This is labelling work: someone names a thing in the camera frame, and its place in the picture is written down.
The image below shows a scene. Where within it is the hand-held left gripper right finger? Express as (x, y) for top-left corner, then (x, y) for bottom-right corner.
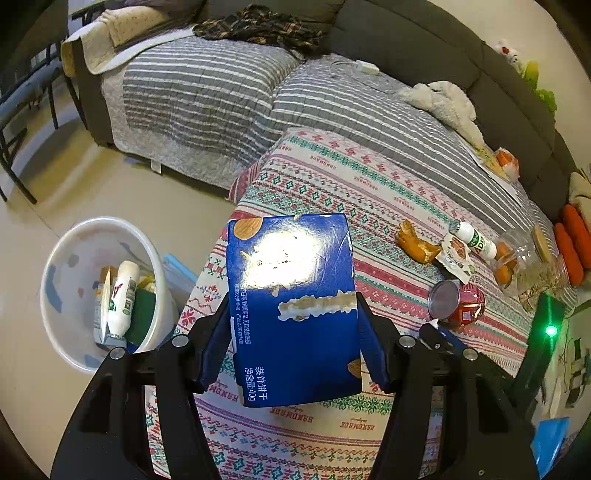
(355, 292), (541, 480)

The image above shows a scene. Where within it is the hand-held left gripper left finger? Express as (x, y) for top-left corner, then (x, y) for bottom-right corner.
(50, 291), (232, 480)

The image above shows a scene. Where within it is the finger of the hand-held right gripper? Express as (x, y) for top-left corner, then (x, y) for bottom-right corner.
(418, 320), (467, 358)

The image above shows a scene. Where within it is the crushed red can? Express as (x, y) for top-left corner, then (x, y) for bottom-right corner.
(427, 281), (486, 330)

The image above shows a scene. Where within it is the green yellow sponge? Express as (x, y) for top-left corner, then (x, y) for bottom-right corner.
(126, 288), (160, 344)

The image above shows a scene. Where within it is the blue biscuit box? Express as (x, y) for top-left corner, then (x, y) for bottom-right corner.
(226, 213), (363, 408)

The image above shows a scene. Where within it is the large white plastic bottle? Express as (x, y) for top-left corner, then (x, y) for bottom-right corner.
(107, 261), (140, 339)

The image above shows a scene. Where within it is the white plastic waste bin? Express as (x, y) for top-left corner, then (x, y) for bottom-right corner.
(41, 217), (181, 374)

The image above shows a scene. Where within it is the clear plastic biscuit jar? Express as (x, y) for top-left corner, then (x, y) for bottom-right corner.
(517, 254), (578, 315)

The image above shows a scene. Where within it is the blue plastic chair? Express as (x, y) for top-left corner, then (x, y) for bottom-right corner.
(531, 416), (583, 476)

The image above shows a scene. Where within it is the crumpled foil wrapper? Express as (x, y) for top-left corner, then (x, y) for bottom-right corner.
(436, 233), (476, 283)

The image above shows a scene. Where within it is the light blue plastic item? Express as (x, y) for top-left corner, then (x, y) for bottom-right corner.
(161, 253), (199, 296)

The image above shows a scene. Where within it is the orange snack wrapper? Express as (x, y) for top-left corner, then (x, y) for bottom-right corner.
(396, 219), (443, 264)

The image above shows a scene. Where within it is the small white green-label bottle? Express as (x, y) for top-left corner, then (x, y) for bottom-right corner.
(449, 222), (498, 261)

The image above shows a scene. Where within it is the orange carrot plush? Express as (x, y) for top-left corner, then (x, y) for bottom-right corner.
(553, 222), (585, 287)

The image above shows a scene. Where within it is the orange cushion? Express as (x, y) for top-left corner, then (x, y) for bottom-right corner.
(561, 204), (591, 268)

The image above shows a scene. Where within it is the patterned tablecloth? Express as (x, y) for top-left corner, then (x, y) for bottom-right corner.
(145, 127), (578, 480)

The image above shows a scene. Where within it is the beige fleece blanket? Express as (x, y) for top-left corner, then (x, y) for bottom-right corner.
(568, 171), (591, 208)

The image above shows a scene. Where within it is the orange snack bag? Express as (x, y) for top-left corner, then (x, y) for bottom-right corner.
(495, 148), (520, 178)

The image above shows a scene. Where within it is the yellow magazine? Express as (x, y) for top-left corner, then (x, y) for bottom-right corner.
(466, 138), (527, 204)

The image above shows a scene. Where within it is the grey striped blanket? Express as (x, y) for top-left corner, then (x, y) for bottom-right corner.
(99, 34), (555, 232)

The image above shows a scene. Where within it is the small white plush toy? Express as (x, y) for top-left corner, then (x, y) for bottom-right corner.
(492, 39), (525, 70)

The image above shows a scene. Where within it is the grey sofa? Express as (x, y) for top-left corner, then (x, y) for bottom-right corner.
(198, 0), (578, 204)

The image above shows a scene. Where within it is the dark metal chair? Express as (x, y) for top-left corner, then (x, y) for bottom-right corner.
(0, 0), (88, 204)

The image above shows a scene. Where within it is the dark plaid cloth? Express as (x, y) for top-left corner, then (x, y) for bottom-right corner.
(193, 4), (324, 51)

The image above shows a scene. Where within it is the beige quilt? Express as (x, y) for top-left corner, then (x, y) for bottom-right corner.
(61, 7), (195, 77)

